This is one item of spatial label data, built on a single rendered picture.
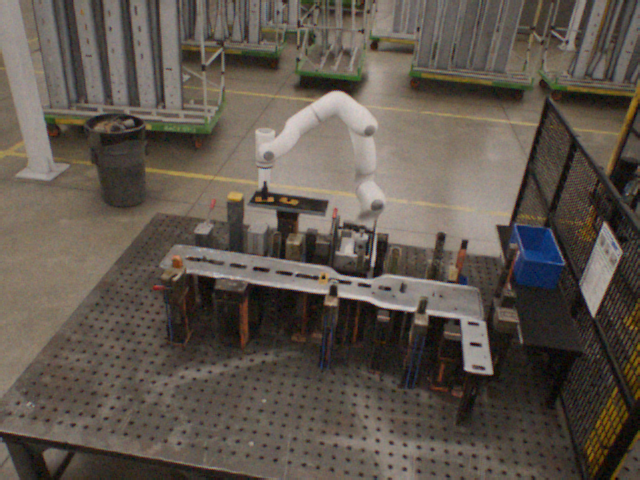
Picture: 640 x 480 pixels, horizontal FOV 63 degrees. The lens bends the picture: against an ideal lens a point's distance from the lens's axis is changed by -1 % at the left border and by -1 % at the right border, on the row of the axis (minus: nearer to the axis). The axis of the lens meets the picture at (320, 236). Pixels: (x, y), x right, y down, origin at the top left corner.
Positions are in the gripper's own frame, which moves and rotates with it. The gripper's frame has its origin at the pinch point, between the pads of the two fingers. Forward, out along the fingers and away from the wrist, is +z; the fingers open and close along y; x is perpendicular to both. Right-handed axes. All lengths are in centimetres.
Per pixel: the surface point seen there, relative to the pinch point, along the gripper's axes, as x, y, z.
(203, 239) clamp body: -28.0, 13.6, 15.9
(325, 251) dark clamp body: 26.7, 25.6, 15.0
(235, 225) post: -13.9, -1.5, 17.6
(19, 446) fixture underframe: -93, 86, 62
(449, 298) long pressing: 75, 56, 19
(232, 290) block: -14, 52, 16
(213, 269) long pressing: -22.4, 33.5, 18.5
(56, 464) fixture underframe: -91, 70, 95
